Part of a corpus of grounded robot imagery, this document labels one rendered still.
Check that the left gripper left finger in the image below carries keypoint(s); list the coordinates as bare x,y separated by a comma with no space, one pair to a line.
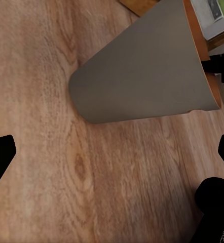
7,152

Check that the trash can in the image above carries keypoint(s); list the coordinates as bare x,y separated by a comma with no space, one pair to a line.
152,69

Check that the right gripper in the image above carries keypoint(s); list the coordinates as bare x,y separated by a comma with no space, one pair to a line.
215,65

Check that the door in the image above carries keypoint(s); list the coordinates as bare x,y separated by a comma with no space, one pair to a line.
210,15

